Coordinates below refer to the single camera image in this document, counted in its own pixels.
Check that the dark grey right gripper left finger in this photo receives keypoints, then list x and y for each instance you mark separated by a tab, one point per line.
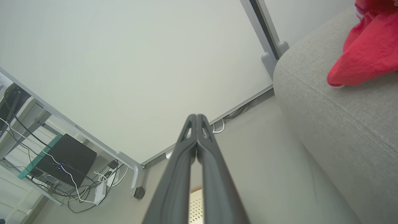
174	186

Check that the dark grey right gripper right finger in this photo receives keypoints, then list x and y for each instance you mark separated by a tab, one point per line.
217	186

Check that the red garment with white stripe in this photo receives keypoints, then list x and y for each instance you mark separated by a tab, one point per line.
370	53

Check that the white perforated laundry basket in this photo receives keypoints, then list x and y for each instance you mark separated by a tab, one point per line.
196	208

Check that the black caster wheel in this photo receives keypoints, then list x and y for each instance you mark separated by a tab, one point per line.
139	193

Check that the black power adapter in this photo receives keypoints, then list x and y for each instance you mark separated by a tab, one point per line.
113	165

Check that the white power strip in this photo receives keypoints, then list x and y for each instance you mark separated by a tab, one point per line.
100	193

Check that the black computer box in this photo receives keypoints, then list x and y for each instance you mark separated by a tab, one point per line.
68	155

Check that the light grey fabric sofa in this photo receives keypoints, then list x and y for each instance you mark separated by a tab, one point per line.
342	130

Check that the teal shelf edge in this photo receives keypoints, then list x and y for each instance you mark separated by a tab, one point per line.
37	158

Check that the black office chair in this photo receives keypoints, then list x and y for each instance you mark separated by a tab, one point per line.
12	102

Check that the grey partition bottom rail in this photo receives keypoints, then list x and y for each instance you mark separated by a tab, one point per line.
242	104

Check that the grey partition post with feet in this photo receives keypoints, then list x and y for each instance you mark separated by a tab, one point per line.
268	62

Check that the white table frame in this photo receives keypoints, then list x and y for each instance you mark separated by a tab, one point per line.
34	118

